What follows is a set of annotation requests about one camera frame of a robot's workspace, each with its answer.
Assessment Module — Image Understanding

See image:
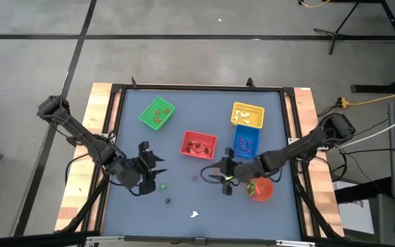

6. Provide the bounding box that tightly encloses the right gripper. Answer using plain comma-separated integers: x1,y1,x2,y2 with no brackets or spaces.
207,147,265,196

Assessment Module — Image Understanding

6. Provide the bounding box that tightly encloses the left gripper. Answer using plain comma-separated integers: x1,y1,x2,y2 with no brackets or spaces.
115,141,168,197

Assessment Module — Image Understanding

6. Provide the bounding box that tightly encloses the red plastic basket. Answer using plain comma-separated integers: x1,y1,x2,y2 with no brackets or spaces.
180,130,217,161

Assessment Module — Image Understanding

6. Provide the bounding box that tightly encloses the green plastic basket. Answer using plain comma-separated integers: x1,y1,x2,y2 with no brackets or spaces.
138,96,176,132

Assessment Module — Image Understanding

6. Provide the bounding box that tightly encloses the orange plastic bowl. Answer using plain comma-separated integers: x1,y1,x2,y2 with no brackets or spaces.
245,176,274,202

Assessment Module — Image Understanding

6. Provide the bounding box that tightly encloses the blue plastic basket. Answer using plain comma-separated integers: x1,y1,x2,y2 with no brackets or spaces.
232,124,261,159

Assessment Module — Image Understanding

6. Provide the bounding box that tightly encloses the yellow plastic basket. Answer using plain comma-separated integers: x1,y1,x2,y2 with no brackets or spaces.
230,102,265,130

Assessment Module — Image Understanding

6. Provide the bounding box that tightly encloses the silver aluminium crossbar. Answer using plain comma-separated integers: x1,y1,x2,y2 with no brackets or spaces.
86,235,317,247

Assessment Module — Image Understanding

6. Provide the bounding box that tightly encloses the white box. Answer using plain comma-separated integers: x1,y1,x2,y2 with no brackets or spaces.
333,180,366,235

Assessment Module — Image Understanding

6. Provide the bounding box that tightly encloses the black metal beam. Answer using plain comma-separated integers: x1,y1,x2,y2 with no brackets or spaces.
334,176,392,204

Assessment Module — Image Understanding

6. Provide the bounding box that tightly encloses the black tripod stand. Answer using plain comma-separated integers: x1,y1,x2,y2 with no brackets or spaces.
313,1,360,56

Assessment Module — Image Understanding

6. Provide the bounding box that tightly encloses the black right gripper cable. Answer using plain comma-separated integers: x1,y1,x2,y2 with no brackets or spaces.
200,163,226,185

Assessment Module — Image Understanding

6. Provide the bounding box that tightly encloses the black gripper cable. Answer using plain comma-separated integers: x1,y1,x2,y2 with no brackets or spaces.
108,178,144,198
200,163,226,185

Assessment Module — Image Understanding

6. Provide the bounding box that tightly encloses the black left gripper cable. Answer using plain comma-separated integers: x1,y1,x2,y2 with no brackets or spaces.
108,178,144,198

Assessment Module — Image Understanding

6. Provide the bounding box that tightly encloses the black aluminium table frame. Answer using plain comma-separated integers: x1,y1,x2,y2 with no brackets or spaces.
56,77,345,246

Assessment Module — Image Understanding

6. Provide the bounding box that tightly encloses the yellow extension cord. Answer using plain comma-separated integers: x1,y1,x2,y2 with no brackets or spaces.
337,87,395,108
298,0,332,8

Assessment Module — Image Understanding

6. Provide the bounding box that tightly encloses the black floor cable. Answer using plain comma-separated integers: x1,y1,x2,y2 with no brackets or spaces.
334,147,395,155

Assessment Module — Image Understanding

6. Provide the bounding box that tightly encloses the black desk leg frame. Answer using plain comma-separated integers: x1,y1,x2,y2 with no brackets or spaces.
350,0,395,94

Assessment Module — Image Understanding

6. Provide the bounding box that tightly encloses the white floor cable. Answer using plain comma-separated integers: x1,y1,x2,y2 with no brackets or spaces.
334,108,395,150

